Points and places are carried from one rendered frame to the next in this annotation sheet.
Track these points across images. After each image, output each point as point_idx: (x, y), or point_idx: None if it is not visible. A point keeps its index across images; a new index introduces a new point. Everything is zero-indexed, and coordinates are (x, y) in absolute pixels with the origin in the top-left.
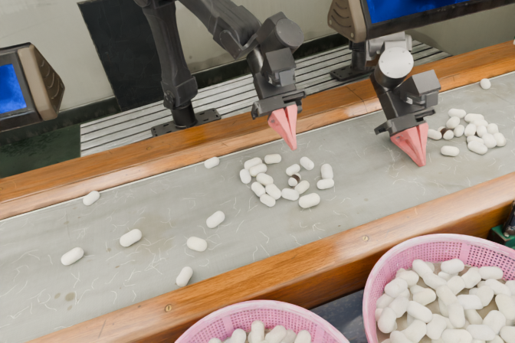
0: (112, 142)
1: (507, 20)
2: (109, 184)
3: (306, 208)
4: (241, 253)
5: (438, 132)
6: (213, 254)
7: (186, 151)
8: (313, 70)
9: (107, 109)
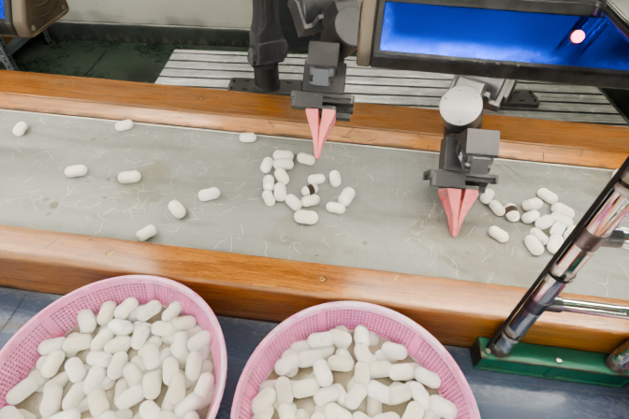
0: (191, 78)
1: None
2: (148, 119)
3: (299, 223)
4: (209, 237)
5: (503, 208)
6: (185, 225)
7: (230, 116)
8: (441, 78)
9: (245, 41)
